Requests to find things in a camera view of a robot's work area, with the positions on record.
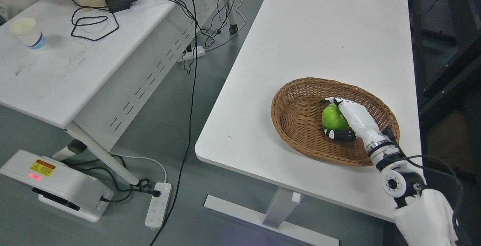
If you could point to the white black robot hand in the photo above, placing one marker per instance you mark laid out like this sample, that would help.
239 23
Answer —
360 121

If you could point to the green apple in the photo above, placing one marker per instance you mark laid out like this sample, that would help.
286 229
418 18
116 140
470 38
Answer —
333 119

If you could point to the white robot base unit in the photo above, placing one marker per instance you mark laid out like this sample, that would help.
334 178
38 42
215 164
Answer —
59 185

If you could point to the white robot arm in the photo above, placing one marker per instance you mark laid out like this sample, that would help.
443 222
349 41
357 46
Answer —
422 215

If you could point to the black metal shelf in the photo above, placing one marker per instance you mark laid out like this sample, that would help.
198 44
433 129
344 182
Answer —
446 50

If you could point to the brown wicker basket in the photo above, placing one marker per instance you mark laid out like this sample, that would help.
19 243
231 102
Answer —
296 112

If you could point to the white standing desk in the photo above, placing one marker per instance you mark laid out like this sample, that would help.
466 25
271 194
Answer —
366 43

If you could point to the white power strip far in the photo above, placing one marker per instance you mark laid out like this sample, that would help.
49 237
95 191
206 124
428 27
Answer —
197 51

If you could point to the white power strip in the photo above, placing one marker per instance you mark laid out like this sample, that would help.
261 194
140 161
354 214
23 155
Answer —
197 51
158 205

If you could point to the white power strip near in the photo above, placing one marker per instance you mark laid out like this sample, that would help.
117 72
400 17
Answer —
158 205

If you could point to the black power adapter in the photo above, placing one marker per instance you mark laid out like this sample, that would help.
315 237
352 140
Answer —
118 5

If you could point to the white folding table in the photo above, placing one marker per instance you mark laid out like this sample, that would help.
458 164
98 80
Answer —
94 86

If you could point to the paper cup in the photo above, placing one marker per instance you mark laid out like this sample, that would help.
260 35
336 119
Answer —
27 30

